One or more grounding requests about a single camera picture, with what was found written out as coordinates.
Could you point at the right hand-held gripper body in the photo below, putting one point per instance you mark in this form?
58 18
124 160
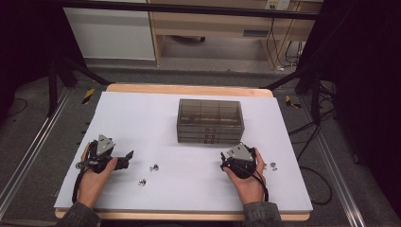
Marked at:
239 164

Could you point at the wooden table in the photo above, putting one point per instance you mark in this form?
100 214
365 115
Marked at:
189 89

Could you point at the white cabinet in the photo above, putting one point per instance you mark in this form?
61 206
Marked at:
110 34

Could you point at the black metal stand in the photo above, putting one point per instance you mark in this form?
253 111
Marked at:
53 88
315 94

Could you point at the metal floor rail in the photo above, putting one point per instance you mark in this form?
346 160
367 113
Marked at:
340 176
28 157

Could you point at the black curtain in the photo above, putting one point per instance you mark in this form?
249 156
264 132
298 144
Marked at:
25 41
369 78

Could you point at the black horizontal frame bar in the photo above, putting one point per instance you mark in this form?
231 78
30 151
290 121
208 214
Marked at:
189 8

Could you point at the light wooden desk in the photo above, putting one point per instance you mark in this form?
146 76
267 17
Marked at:
205 23

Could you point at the white power strip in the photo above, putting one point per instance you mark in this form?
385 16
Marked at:
277 4

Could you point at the yellow black tape strip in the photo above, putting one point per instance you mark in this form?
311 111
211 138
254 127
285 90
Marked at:
88 96
292 102

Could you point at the person's left hand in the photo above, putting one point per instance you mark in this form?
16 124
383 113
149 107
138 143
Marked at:
93 186

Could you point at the white foam board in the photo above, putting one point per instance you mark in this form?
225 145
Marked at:
176 186

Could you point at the grey transparent drawer box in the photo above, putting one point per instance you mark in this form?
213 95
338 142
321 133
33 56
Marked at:
209 113

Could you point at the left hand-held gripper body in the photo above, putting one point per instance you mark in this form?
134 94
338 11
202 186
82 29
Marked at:
102 148

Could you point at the person's right hand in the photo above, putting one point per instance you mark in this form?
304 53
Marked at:
249 189

